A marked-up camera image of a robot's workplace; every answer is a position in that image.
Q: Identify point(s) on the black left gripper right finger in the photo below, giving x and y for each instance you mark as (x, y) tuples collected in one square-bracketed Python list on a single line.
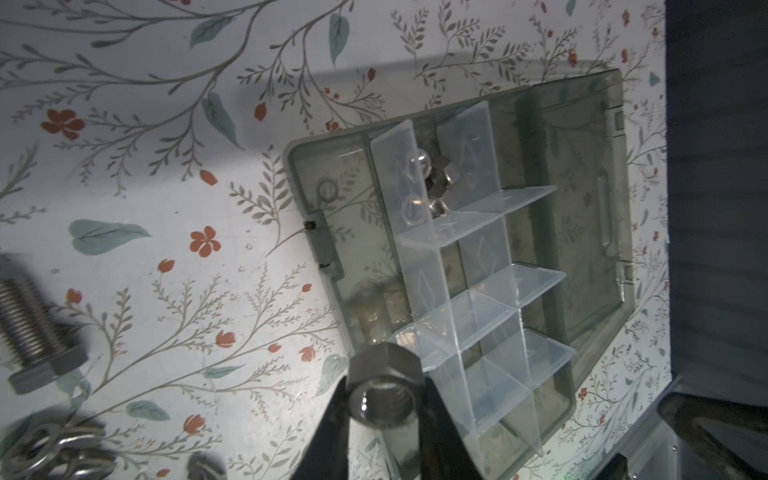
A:
[(443, 454)]

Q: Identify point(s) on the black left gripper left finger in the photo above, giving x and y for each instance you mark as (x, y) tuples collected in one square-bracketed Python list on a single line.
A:
[(326, 455)]

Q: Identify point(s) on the silver hex nut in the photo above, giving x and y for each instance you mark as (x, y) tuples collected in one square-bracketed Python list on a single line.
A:
[(444, 174), (385, 385)]

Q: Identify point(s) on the translucent green organizer box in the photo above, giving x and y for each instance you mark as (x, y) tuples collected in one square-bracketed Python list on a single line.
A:
[(511, 297)]

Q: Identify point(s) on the silver hex bolt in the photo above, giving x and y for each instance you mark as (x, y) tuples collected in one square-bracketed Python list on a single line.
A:
[(45, 350)]

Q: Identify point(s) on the shiny silver nut pair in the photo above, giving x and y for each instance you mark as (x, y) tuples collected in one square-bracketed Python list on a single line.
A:
[(414, 172)]

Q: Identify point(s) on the silver wing nut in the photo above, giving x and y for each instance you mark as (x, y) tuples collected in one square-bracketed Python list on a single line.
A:
[(201, 467)]

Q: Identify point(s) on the silver flange nut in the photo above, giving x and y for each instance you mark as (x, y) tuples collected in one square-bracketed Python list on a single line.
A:
[(55, 451)]

